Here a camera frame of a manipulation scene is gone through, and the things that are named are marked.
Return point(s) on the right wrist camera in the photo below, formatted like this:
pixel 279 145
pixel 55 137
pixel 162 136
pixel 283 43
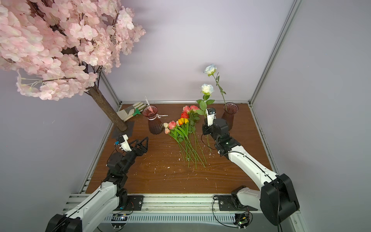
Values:
pixel 211 113

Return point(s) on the left circuit board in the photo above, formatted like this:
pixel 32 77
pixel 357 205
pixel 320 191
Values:
pixel 118 221

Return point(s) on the white rose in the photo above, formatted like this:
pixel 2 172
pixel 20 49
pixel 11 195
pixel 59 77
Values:
pixel 211 70
pixel 205 103

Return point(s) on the pink cherry blossom tree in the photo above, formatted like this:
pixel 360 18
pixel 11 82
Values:
pixel 66 47

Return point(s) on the circuit board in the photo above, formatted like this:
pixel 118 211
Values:
pixel 118 221
pixel 243 220

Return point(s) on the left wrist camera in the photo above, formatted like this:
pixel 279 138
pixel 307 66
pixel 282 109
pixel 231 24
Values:
pixel 122 142

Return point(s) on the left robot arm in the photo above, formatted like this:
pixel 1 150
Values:
pixel 109 196

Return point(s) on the orange yellow tulip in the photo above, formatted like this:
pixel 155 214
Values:
pixel 202 161

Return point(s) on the dark pink glass vase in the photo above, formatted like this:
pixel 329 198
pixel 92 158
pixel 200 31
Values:
pixel 230 109

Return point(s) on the aluminium front rail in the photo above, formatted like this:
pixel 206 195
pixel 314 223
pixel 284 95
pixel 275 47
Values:
pixel 187 203

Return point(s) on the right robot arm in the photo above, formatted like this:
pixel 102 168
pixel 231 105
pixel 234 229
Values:
pixel 278 199

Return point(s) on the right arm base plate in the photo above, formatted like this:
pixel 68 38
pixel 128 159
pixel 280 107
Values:
pixel 229 203

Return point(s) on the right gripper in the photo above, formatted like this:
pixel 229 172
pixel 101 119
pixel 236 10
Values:
pixel 207 128

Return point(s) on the dark pink vase with ribbon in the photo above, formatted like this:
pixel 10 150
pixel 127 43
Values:
pixel 154 123

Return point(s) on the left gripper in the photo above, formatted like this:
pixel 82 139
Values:
pixel 141 151

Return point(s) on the right circuit board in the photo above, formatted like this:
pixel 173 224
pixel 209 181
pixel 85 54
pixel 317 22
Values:
pixel 243 220

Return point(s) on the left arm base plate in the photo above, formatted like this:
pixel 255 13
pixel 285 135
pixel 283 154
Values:
pixel 135 203

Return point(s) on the small green garden tool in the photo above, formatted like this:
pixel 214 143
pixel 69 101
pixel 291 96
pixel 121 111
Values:
pixel 136 112

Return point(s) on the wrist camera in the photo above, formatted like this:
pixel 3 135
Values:
pixel 211 113
pixel 122 142

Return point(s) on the beige gardening gloves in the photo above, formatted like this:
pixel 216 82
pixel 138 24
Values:
pixel 127 113

